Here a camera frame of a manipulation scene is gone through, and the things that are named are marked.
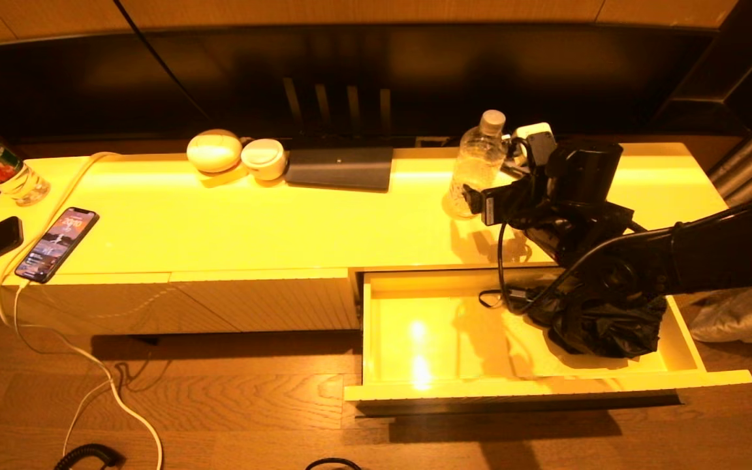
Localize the clear bottle with white cap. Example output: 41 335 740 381
447 109 509 219

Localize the cream white drawer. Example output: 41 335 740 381
343 264 752 418

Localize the black umbrella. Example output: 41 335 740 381
478 268 668 358

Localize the beige wooden cabinet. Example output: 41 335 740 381
0 141 752 337

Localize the dark grey flat box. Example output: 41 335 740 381
284 146 394 192

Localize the black television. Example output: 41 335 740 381
0 25 719 144

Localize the white round lidded cup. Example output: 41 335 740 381
240 138 288 181

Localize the white oval case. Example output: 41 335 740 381
186 129 243 174

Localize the dark wooden shelf unit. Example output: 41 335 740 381
650 0 752 138

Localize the black smartphone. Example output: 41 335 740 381
14 206 100 283

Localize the clear bottle with colourful label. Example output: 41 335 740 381
0 111 52 206

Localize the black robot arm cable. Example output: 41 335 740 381
497 222 677 314

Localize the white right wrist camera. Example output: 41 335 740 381
509 122 557 172

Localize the black floor cable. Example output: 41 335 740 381
304 458 364 470

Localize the thin black wall cable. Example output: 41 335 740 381
113 0 210 121

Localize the thick white power cable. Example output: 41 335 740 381
0 151 165 470

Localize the black coiled cable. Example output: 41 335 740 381
54 444 122 470

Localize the thin white charging cable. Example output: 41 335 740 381
14 279 116 458

